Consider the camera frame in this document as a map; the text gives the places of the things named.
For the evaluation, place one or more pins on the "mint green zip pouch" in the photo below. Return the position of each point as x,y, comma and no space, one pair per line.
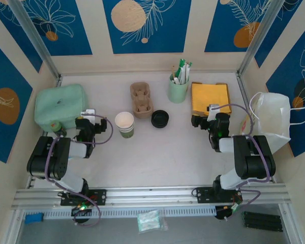
61,101

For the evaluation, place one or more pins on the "green paper wrapped straw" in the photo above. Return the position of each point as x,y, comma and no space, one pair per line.
180,66

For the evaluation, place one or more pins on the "yellow napkin stack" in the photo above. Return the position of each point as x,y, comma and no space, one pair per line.
208,94

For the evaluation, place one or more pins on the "black plastic cup lid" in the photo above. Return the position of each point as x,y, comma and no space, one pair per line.
160,119

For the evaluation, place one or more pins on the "green print paper cup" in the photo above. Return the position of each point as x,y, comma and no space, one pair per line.
124,124

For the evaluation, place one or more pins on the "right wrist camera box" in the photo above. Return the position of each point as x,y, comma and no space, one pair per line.
214,108

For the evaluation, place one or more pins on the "small circuit board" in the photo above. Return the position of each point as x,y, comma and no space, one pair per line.
234,207
81,208

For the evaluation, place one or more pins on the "white wrapped green tipped straw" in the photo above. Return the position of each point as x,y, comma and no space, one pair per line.
190,64
185,72

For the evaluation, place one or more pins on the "black ribbed battery pack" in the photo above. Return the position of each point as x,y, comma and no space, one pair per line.
261,221

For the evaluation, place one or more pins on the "aluminium frame post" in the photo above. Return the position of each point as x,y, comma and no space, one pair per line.
33,33
259,33

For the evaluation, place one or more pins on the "wooden stirrer stick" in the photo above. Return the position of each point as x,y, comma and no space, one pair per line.
173,72

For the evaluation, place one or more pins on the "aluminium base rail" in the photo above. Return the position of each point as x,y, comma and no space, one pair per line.
155,194

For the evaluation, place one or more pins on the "brown pulp cup carrier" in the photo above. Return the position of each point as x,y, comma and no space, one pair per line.
141,100

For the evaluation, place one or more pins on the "white paper takeout bag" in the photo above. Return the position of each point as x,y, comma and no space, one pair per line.
272,114

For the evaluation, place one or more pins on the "clear bag of packets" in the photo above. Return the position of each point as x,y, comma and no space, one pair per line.
150,221

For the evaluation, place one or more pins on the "stack of yellow napkins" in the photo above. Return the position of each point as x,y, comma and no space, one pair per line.
193,110

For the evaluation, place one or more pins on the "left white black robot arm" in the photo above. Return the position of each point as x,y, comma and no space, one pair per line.
48,157

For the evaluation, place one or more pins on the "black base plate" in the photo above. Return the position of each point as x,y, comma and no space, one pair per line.
203,194
99,197

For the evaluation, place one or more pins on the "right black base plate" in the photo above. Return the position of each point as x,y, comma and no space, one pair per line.
203,194

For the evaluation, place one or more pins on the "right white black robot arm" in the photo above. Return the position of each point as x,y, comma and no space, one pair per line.
254,157

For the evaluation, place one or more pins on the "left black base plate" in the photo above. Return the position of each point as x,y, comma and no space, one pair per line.
99,197

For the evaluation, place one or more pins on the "small green capped bottle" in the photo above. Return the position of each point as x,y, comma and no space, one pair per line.
58,129

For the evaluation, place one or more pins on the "small blue block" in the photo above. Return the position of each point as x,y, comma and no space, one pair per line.
33,218

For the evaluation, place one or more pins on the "mint green holder cup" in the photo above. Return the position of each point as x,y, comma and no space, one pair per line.
178,92

